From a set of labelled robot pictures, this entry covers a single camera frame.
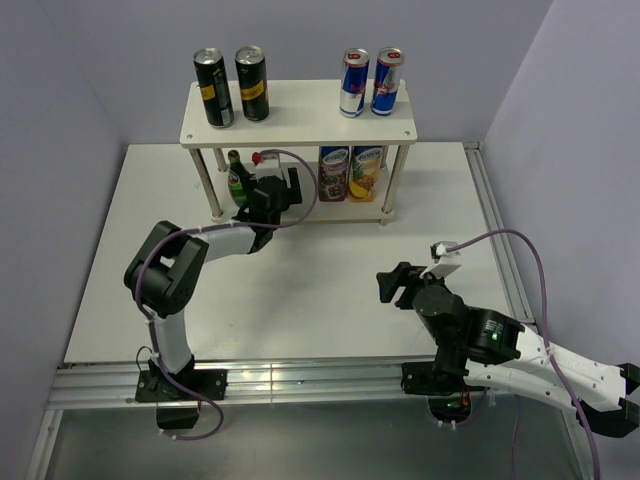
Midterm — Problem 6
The tall green glass bottle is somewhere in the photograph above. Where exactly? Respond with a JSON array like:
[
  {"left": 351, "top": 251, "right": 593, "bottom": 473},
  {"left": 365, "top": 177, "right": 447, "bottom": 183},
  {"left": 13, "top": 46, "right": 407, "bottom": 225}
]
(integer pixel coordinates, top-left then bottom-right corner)
[{"left": 227, "top": 149, "right": 256, "bottom": 207}]

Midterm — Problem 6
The dark olive beverage can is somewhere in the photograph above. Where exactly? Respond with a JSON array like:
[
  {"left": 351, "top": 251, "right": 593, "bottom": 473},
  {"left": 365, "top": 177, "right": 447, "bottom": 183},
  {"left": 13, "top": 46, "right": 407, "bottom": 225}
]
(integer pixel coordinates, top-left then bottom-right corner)
[{"left": 235, "top": 45, "right": 270, "bottom": 122}]

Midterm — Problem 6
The small red-tab silver can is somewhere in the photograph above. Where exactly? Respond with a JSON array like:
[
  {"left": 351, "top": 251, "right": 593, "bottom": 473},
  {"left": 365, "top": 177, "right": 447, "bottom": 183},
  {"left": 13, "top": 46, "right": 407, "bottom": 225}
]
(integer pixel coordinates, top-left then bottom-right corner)
[{"left": 339, "top": 48, "right": 369, "bottom": 117}]

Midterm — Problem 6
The black and gold can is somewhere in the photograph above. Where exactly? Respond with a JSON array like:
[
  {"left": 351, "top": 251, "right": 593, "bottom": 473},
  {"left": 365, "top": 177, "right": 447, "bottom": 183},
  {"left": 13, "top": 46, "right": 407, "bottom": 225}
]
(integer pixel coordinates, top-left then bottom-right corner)
[{"left": 193, "top": 48, "right": 234, "bottom": 128}]

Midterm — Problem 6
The blue silver energy drink can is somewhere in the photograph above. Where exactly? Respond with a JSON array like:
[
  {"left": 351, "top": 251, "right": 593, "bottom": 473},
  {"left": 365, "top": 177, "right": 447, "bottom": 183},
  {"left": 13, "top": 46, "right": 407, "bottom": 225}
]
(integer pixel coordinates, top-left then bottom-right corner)
[{"left": 371, "top": 47, "right": 404, "bottom": 116}]

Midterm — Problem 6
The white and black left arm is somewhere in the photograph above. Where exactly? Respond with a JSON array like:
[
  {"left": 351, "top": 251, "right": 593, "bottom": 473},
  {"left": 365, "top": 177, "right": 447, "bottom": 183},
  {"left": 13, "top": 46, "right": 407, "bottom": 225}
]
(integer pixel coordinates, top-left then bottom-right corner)
[{"left": 124, "top": 167, "right": 302, "bottom": 399}]

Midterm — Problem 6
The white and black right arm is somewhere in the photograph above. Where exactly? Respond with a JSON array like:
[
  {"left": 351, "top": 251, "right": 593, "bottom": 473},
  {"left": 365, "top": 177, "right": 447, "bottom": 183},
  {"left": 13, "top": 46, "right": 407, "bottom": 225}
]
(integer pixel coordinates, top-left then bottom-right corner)
[{"left": 376, "top": 262, "right": 639, "bottom": 438}]

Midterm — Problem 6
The white two-tier shelf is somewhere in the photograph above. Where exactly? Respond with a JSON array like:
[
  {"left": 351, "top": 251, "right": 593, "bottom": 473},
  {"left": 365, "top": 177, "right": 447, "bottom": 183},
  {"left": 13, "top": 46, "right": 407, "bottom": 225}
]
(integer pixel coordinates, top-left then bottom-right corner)
[{"left": 180, "top": 80, "right": 417, "bottom": 225}]

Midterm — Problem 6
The purple grape juice carton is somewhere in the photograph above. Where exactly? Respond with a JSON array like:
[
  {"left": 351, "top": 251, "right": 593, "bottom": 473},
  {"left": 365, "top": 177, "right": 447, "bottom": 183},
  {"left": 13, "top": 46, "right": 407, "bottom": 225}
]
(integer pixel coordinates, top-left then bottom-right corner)
[{"left": 318, "top": 146, "right": 350, "bottom": 202}]

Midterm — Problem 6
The yellow pineapple juice carton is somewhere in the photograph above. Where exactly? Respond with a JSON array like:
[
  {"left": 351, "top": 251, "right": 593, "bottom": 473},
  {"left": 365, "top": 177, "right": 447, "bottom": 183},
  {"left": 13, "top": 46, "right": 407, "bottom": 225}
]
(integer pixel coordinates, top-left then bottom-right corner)
[{"left": 347, "top": 146, "right": 384, "bottom": 202}]

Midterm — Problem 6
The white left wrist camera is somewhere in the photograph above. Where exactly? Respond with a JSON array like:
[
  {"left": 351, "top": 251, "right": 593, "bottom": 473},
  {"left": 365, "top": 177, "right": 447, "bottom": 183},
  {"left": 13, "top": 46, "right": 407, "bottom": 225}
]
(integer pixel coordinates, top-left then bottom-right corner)
[{"left": 252, "top": 151, "right": 284, "bottom": 180}]

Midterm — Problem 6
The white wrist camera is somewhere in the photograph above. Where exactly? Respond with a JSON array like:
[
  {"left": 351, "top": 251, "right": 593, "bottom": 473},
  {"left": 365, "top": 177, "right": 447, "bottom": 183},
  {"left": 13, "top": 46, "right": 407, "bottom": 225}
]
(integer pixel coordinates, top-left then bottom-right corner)
[
  {"left": 252, "top": 151, "right": 284, "bottom": 180},
  {"left": 420, "top": 241, "right": 462, "bottom": 279}
]

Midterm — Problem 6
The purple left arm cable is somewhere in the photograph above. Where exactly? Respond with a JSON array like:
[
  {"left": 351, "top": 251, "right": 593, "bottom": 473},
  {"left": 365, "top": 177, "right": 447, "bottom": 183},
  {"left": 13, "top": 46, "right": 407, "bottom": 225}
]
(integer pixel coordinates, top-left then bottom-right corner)
[{"left": 134, "top": 148, "right": 321, "bottom": 441}]

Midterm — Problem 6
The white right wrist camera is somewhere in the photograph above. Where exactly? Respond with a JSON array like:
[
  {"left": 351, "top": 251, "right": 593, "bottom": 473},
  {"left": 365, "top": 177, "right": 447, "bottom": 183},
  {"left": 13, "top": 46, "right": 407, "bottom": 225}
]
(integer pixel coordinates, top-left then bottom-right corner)
[{"left": 420, "top": 241, "right": 462, "bottom": 279}]

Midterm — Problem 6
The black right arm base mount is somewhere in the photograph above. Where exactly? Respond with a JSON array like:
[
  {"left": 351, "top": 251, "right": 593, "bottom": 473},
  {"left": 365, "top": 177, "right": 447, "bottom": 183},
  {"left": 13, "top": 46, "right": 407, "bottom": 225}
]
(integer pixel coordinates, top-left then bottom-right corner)
[{"left": 400, "top": 361, "right": 489, "bottom": 431}]

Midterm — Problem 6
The aluminium right side rail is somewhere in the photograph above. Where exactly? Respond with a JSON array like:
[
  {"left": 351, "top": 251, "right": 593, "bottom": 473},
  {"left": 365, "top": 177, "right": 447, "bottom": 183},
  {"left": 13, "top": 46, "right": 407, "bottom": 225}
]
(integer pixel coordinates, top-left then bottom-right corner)
[{"left": 463, "top": 142, "right": 537, "bottom": 331}]

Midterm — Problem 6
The aluminium front rail frame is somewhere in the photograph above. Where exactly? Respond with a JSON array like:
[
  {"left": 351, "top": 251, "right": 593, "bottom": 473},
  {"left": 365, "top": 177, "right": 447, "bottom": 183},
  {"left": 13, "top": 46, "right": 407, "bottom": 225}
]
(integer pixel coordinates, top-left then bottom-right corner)
[{"left": 27, "top": 359, "right": 581, "bottom": 479}]

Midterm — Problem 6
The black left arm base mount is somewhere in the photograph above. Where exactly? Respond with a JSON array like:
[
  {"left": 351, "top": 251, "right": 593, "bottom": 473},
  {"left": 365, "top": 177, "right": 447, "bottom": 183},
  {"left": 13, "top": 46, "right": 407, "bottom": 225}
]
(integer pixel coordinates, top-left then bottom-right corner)
[{"left": 134, "top": 367, "right": 228, "bottom": 434}]

